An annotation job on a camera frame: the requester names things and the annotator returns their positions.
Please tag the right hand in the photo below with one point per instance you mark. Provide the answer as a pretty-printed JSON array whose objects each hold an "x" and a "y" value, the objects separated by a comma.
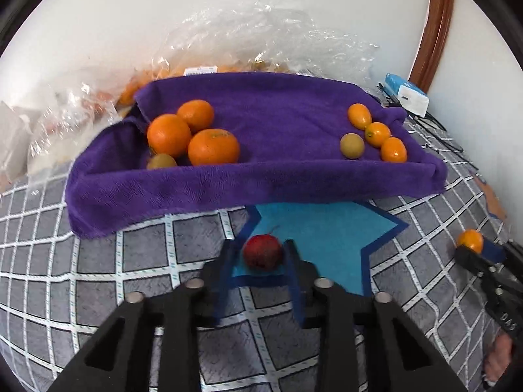
[{"x": 498, "y": 359}]

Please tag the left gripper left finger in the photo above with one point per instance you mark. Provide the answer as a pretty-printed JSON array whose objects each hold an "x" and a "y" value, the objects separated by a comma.
[{"x": 118, "y": 356}]

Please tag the grey checkered bed cover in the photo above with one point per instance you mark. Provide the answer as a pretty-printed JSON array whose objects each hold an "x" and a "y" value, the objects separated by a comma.
[{"x": 56, "y": 288}]

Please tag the clear plastic bag with fruit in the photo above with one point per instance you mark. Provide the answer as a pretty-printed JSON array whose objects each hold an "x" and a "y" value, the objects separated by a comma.
[{"x": 269, "y": 35}]

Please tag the small orange kumquat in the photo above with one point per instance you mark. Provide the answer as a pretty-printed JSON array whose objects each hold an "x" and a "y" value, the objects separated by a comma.
[{"x": 359, "y": 116}]

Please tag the white plastic bag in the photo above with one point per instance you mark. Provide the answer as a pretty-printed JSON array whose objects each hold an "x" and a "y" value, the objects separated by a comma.
[{"x": 16, "y": 132}]

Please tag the white blue charger box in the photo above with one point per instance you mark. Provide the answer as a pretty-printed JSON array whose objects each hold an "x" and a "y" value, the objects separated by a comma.
[{"x": 408, "y": 95}]

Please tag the brown wooden door frame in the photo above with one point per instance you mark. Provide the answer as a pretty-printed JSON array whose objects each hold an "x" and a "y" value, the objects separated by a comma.
[{"x": 432, "y": 43}]

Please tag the purple towel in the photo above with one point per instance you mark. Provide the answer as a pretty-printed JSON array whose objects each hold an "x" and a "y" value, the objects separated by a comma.
[{"x": 289, "y": 128}]

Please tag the yellow-green round fruit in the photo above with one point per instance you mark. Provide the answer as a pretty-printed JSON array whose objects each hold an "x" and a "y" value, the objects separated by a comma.
[{"x": 160, "y": 161}]

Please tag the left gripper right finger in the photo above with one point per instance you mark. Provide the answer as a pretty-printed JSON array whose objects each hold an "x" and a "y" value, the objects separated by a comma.
[{"x": 398, "y": 357}]

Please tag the small red fruit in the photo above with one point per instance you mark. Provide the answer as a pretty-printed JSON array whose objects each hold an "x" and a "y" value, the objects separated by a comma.
[{"x": 263, "y": 253}]

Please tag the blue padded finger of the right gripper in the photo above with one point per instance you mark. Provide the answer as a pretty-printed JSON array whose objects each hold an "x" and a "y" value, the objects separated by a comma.
[{"x": 493, "y": 252}]

